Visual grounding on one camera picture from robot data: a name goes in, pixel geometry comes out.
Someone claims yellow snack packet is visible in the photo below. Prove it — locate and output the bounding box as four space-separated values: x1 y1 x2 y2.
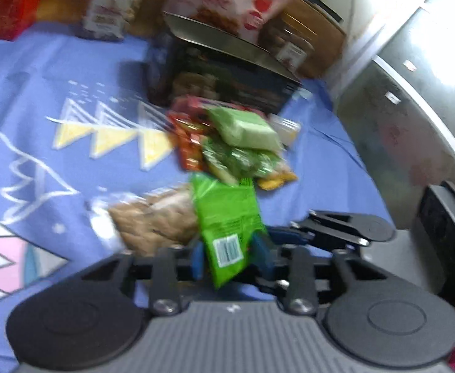
257 165 298 192

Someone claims silver metal appliance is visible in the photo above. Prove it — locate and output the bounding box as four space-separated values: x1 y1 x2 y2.
334 0 455 234

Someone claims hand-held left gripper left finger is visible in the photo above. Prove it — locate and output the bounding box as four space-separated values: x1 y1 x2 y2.
80 241 205 316

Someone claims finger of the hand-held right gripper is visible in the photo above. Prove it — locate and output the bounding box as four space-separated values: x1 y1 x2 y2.
269 209 370 248

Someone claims bright green snack packet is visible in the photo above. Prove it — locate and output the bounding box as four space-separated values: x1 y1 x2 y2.
190 174 267 290

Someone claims clear bag of brown biscuits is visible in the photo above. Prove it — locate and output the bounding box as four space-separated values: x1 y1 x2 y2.
87 184 202 256

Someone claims tall labelled nut jar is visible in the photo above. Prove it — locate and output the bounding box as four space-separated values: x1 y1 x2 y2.
77 0 153 43

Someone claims blue printed blanket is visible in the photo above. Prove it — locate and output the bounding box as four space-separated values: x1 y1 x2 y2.
0 21 397 373

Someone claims pale green snack packet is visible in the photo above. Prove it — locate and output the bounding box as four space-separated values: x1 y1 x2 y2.
206 106 283 152

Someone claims black printed box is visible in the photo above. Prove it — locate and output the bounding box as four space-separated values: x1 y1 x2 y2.
145 29 303 116

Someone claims wooden headboard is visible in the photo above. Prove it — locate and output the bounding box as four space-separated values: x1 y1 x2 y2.
33 0 348 80

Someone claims dark green pictured snack packet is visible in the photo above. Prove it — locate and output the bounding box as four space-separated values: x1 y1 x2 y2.
201 138 287 186

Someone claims white and red snack bag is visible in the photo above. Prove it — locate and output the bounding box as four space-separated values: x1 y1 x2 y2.
162 0 298 45

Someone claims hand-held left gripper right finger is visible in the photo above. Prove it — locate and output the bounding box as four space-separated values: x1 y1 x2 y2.
251 232 392 316

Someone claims short labelled nut jar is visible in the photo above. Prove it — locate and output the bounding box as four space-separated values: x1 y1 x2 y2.
257 15 315 75

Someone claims red orange snack packet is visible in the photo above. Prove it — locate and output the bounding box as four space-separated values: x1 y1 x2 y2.
167 96 209 172

